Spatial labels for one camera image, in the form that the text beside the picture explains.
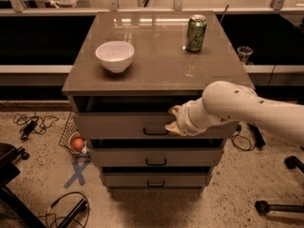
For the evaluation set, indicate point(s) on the grey bottom drawer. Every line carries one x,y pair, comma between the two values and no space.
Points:
155,180

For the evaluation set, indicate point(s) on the black stand bottom left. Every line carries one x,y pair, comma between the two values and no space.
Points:
76,210

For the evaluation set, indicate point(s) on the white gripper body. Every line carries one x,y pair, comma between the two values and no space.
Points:
182,121

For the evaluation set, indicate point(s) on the grey drawer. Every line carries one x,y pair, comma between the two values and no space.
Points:
155,180
153,157
95,126

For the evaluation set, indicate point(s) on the black chair base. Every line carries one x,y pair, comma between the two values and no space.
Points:
263,207
8,171

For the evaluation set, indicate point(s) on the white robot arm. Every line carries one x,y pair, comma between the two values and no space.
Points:
223,102

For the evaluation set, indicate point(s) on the orange ball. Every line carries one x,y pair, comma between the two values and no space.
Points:
78,144

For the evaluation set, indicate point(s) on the black chair base right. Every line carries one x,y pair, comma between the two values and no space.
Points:
263,207

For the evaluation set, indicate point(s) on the grey middle drawer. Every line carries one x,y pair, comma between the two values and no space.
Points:
153,157

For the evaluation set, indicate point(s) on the grey drawer cabinet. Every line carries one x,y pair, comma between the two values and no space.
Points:
162,74

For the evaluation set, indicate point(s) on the black chair base left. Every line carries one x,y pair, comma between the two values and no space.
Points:
8,171

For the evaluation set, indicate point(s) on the clear glass cup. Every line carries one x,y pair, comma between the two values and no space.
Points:
244,54

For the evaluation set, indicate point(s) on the grey top drawer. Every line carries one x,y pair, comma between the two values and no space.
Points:
95,126

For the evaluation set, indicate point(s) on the green soda can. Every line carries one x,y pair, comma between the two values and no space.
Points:
195,32

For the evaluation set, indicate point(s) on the wire mesh basket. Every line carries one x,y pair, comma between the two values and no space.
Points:
71,131

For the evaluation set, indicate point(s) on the white ceramic bowl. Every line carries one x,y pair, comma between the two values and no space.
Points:
115,56

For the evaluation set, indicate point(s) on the black bar on floor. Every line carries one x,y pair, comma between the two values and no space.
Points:
259,139

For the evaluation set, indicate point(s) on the black power adapter with cable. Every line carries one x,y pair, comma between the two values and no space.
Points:
32,123

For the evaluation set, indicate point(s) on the blue tape cross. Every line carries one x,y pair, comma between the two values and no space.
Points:
79,167

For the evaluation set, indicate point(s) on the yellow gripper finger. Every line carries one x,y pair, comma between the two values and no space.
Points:
174,128
174,110

